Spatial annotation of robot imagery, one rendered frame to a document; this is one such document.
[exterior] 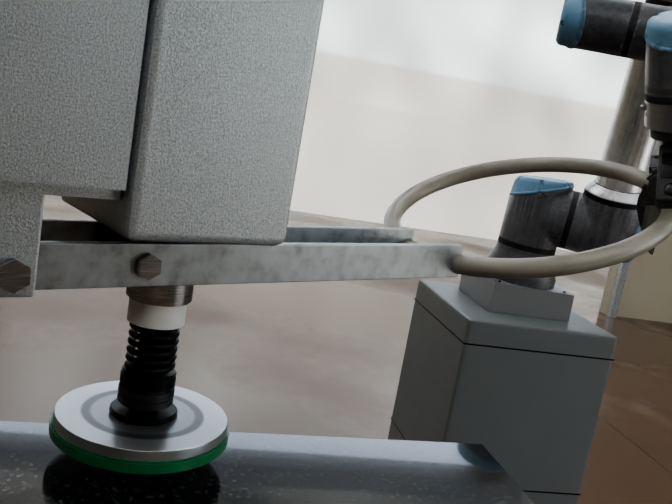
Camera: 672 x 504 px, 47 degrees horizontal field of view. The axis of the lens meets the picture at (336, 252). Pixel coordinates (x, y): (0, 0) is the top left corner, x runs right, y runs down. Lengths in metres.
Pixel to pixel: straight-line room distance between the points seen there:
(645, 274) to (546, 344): 5.05
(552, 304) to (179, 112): 1.40
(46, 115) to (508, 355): 1.38
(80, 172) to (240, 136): 0.17
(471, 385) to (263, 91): 1.20
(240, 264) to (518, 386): 1.14
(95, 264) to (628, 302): 6.30
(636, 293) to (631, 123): 5.08
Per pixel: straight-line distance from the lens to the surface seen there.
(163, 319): 0.94
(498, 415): 1.96
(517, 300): 1.99
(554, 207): 1.99
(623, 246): 1.19
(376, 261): 1.06
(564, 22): 1.37
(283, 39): 0.87
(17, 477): 0.98
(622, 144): 1.96
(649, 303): 7.06
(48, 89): 0.77
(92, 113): 0.79
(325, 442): 1.15
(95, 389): 1.08
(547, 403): 2.00
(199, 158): 0.83
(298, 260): 0.98
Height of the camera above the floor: 1.27
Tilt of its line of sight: 10 degrees down
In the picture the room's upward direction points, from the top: 10 degrees clockwise
